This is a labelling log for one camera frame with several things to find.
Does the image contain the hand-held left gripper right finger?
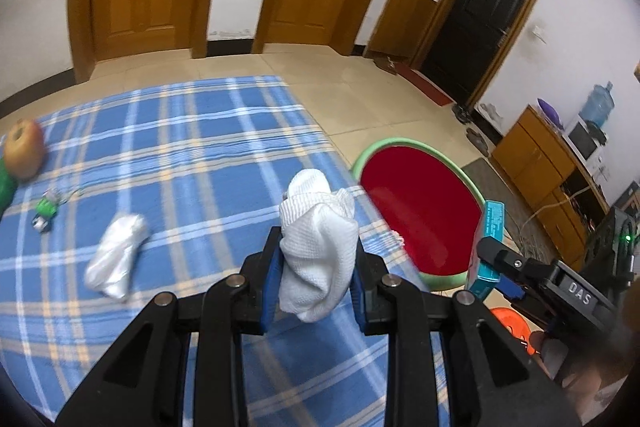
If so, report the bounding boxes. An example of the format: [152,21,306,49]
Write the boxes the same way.
[352,234,583,427]

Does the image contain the blue water jug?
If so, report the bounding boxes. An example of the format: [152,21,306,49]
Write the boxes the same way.
[580,82,615,128]

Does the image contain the white cloth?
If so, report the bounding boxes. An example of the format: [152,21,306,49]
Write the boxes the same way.
[277,169,361,323]

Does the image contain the white power cable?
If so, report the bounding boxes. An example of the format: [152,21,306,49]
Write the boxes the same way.
[520,189,601,248]

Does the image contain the wooden sideboard cabinet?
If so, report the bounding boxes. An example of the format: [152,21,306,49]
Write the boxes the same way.
[490,104,613,258]

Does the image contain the blue plaid tablecloth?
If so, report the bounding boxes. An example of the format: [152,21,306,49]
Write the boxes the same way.
[0,76,451,427]

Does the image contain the purple bowl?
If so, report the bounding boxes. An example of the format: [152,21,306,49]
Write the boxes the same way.
[537,98,566,130]

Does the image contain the grey floor mat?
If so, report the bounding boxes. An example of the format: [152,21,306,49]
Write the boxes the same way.
[460,158,561,258]

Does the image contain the white microwave oven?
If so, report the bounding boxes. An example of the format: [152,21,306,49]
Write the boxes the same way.
[562,119,608,162]

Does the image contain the green crumpled bag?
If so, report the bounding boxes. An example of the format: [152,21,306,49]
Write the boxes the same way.
[0,157,18,214]

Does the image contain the black entrance door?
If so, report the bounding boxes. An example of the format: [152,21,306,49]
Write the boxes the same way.
[412,0,551,108]

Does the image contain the low wooden board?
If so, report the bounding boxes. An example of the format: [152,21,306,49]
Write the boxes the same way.
[367,0,438,62]

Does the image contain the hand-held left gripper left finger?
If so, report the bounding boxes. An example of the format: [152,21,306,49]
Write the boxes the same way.
[55,227,283,427]

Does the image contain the red bin with green rim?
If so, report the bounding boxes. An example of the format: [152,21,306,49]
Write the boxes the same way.
[350,137,486,293]

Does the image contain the clear crumpled plastic bag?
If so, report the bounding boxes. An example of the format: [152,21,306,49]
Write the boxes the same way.
[84,213,151,303]

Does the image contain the green toy car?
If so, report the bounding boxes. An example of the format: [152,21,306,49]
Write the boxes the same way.
[31,189,63,234]

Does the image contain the person's right hand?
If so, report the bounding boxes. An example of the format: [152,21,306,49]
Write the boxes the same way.
[529,279,640,403]

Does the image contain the orange plastic stool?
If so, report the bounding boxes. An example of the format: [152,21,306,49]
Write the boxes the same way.
[487,307,543,358]

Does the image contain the teal carton box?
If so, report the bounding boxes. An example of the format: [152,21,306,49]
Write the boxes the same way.
[467,199,507,300]

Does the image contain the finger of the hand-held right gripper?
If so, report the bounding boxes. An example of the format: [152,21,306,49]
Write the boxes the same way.
[476,236,555,304]

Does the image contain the apple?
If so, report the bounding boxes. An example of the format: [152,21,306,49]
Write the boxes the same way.
[4,119,45,180]

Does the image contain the red doormat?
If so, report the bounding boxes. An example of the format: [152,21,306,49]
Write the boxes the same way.
[395,64,456,108]

